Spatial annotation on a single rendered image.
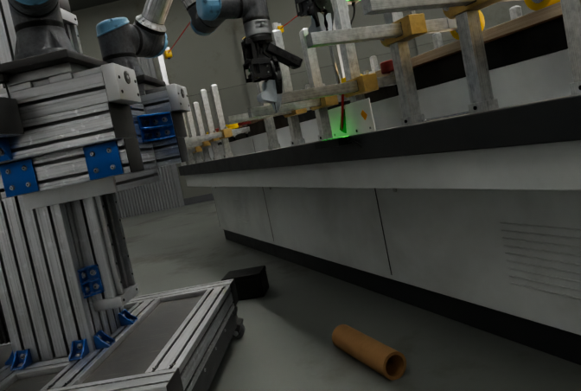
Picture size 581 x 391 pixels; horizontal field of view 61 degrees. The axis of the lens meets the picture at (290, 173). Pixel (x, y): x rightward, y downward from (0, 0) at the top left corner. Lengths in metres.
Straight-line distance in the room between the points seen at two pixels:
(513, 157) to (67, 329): 1.31
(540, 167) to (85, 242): 1.25
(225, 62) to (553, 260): 7.52
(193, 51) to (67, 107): 7.40
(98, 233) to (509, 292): 1.22
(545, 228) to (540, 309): 0.24
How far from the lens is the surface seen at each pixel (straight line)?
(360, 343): 1.61
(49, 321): 1.68
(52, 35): 1.40
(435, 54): 1.54
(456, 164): 1.28
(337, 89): 1.49
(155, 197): 8.80
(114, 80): 1.29
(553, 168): 1.10
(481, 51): 1.19
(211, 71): 8.57
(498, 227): 1.53
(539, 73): 1.35
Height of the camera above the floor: 0.72
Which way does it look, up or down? 4 degrees down
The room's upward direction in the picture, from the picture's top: 12 degrees counter-clockwise
